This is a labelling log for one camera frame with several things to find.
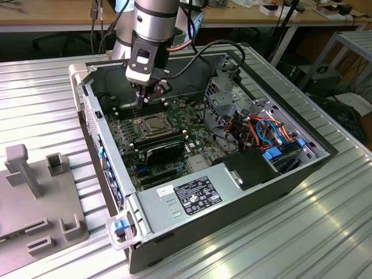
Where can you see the black graphics card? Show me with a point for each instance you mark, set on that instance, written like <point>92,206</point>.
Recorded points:
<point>165,152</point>

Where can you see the blue case latch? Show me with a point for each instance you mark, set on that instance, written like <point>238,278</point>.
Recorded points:
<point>120,226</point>

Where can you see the green motherboard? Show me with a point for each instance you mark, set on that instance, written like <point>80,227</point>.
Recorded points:
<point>122,139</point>

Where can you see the grey power supply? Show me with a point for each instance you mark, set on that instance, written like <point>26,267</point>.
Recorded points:
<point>162,209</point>

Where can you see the green circuit board part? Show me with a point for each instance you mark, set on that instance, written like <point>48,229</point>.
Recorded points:
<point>13,234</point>

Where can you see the grey PC case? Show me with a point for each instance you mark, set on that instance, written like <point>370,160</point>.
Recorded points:
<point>116,81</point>

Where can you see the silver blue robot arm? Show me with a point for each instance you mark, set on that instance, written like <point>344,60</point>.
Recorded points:
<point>157,20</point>

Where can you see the black plastic shroud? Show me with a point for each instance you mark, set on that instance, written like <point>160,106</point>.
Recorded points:
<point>250,168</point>

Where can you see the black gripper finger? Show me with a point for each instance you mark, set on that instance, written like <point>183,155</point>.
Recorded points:
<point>139,97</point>
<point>160,87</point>

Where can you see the black bag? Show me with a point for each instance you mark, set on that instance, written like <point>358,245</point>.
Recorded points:
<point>343,116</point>

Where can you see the white box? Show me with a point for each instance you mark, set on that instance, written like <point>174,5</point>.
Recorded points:
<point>268,11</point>

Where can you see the grey parts rack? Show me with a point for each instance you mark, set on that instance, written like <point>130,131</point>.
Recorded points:
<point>43,203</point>

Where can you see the blue slot clip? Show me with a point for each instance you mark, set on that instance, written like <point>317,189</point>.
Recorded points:
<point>100,151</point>
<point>115,186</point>
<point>111,176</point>
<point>108,166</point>

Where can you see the black expansion slot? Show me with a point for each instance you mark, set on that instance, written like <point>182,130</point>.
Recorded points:
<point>161,179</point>
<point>158,174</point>

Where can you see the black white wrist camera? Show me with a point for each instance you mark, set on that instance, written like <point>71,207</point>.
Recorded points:
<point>141,76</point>

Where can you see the silver drive cage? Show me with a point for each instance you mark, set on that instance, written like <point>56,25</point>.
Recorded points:
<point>229,98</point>

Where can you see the small blue clip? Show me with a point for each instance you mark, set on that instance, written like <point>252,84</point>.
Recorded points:
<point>300,142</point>

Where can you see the wooden desk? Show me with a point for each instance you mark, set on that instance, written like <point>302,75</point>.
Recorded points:
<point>58,11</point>

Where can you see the silver heatsink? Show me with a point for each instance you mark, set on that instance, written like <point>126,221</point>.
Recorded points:
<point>199,162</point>

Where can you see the black desk device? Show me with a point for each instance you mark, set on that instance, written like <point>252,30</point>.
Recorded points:
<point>346,9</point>

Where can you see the blue disk carrier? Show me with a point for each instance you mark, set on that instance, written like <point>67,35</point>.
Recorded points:
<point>276,154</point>

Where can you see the metal shelf frame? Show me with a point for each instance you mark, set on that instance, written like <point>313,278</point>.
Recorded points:
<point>353,37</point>

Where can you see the silver CPU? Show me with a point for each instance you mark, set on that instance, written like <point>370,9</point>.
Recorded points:
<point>157,125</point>

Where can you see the blue expansion slot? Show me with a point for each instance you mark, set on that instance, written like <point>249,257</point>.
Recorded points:
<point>141,167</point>

